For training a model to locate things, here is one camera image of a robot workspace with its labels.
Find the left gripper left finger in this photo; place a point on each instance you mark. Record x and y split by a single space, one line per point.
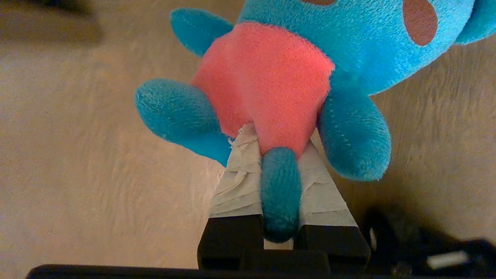
236 193

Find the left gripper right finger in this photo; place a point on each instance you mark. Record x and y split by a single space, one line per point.
325 201

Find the blue and pink plush toy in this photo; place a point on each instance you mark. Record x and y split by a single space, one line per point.
294 93

